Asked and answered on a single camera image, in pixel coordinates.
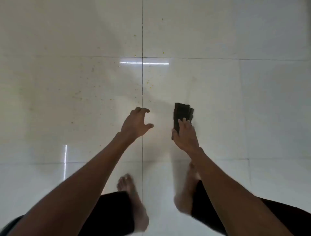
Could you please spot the person's right hand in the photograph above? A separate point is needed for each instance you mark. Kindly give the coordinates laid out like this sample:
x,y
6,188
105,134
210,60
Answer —
x,y
187,138

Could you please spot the person's left hand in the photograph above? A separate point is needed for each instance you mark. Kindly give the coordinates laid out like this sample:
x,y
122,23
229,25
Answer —
x,y
134,124

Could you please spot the dark brown cleaning cloth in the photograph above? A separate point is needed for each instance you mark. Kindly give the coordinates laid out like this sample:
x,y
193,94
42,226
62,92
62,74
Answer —
x,y
182,111

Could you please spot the person's right forearm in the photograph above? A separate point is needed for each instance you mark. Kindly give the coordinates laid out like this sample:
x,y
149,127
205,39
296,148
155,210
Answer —
x,y
230,194

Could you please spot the person's left forearm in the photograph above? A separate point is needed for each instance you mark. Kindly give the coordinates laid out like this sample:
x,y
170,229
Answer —
x,y
77,184

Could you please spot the person's right foot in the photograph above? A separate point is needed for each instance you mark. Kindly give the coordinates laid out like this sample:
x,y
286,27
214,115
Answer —
x,y
185,194

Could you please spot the person's foot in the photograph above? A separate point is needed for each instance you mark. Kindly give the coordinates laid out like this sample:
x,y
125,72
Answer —
x,y
185,194
136,201

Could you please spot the person's left foot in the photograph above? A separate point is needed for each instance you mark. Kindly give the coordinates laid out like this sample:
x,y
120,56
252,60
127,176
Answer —
x,y
136,201

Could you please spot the black trousers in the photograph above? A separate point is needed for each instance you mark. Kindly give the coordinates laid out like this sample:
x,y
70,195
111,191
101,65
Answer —
x,y
114,214

